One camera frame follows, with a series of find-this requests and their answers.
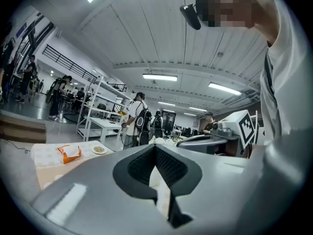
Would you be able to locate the black head-worn camera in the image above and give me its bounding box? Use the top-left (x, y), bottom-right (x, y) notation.
top-left (179, 3), bottom-right (201, 30)

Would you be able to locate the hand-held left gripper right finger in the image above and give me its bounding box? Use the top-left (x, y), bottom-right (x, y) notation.
top-left (156, 143), bottom-right (252, 235)

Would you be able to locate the white shelf unit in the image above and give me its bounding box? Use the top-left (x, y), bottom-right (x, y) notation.
top-left (76, 76), bottom-right (134, 141)

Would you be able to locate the brown wooden platform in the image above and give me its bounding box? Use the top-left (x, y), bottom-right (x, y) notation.
top-left (0, 114), bottom-right (47, 144)

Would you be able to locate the beige checkered flower tablecloth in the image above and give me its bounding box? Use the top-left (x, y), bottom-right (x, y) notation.
top-left (30, 140), bottom-right (172, 205)

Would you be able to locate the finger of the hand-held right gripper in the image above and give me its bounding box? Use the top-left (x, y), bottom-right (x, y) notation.
top-left (182, 135), bottom-right (216, 141)
top-left (176, 138), bottom-right (222, 156)

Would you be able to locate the black backpack strap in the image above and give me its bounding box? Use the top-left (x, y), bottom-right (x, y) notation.
top-left (264, 52), bottom-right (278, 107)

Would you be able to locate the black metal railing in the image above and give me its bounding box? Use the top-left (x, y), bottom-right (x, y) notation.
top-left (42, 44), bottom-right (98, 82)

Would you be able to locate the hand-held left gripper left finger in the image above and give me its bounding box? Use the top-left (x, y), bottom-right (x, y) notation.
top-left (31, 143), bottom-right (172, 235)

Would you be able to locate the person's white printed t-shirt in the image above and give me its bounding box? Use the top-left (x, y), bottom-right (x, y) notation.
top-left (259, 0), bottom-right (311, 146)

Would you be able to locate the orange tissue box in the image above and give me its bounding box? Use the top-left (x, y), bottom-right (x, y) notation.
top-left (56, 144), bottom-right (82, 165)

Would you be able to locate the white low table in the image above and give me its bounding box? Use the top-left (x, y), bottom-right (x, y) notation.
top-left (89, 116), bottom-right (123, 144)

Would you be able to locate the person's head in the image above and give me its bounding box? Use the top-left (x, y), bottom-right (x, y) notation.
top-left (195, 0), bottom-right (279, 46)

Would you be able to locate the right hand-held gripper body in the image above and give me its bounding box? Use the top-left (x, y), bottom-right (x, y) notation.
top-left (210, 109), bottom-right (260, 157)

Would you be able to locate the white plate of snacks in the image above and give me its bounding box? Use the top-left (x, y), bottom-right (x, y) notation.
top-left (91, 145), bottom-right (109, 155)

